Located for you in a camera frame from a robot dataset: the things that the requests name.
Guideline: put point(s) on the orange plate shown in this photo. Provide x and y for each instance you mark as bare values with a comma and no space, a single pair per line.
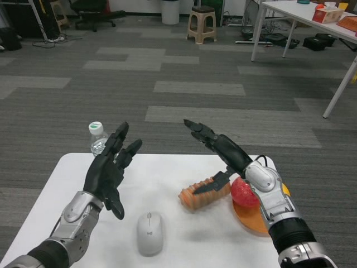
251,220

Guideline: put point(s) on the black bag by wall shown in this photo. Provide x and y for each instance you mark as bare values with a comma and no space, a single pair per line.
9,39

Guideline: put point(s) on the white power strip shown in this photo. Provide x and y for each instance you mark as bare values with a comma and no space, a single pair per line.
55,40

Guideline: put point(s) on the yellow cup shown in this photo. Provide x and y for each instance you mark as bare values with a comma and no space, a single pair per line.
344,7

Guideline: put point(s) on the yellow fruit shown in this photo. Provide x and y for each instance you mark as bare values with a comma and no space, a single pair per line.
286,190

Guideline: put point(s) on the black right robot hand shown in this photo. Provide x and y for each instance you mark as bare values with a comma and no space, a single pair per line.
231,150

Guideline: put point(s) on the small beige stool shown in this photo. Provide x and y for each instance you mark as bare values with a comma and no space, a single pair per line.
60,16

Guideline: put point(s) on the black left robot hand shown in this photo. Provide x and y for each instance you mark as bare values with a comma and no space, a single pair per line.
104,176

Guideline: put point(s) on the ridged tan bread loaf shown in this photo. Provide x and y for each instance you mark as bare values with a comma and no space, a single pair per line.
200,199

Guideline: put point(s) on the black office chair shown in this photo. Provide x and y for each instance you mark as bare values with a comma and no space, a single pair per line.
94,15

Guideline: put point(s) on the beige plastic stool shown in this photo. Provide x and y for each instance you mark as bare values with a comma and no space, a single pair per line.
201,29

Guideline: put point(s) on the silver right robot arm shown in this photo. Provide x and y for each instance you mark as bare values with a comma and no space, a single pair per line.
279,203

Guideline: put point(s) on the white waste bin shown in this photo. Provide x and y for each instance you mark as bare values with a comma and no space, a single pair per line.
170,12

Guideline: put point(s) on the flat orange box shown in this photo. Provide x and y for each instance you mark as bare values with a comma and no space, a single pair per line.
348,22

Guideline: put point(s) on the white table with legs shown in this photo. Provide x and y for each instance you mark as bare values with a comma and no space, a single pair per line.
301,15

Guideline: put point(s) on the red fruit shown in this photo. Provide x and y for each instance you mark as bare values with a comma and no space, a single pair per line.
244,194

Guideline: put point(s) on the white computer mouse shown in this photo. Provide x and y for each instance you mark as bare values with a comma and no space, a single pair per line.
150,234

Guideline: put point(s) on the clear water bottle white cap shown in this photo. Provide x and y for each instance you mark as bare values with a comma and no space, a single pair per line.
97,139

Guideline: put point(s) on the flat black bag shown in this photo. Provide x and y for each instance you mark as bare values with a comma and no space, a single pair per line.
279,40

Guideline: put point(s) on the red tissue box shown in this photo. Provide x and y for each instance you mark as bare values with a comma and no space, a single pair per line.
327,15

